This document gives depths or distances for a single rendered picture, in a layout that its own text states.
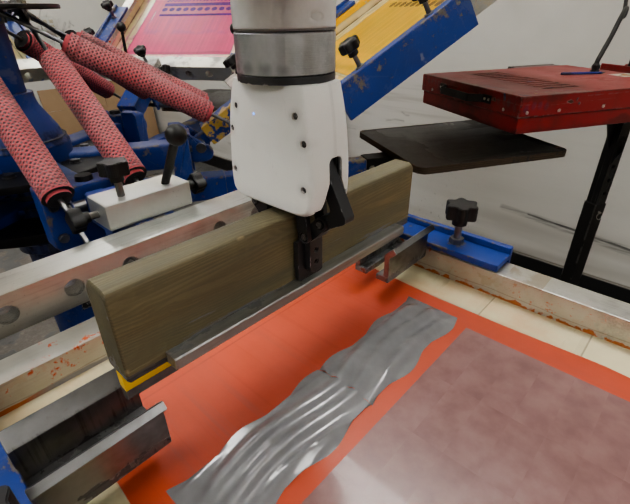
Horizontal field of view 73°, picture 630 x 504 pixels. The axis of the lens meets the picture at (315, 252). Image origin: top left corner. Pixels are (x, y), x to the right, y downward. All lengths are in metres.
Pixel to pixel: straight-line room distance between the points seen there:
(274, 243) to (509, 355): 0.30
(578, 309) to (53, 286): 0.60
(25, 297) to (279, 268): 0.29
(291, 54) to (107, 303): 0.20
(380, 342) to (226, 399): 0.18
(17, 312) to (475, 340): 0.51
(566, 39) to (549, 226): 0.86
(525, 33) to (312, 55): 2.09
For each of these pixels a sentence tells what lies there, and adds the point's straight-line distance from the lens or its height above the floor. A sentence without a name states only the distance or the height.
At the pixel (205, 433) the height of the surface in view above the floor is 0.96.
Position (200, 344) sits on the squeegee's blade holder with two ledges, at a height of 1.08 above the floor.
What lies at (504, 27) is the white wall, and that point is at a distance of 2.41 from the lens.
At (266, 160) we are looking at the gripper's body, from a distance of 0.35.
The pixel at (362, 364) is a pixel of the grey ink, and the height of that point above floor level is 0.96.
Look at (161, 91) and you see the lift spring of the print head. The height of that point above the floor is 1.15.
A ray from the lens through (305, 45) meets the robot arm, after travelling 0.32.
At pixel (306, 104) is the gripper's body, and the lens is 0.31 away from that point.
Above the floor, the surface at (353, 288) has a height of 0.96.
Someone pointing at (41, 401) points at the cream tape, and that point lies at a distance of 0.53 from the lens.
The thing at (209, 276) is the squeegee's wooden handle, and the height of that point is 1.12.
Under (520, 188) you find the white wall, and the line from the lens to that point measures 2.48.
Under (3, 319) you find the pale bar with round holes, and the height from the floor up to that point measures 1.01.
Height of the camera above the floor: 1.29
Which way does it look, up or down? 30 degrees down
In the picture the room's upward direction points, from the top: 1 degrees counter-clockwise
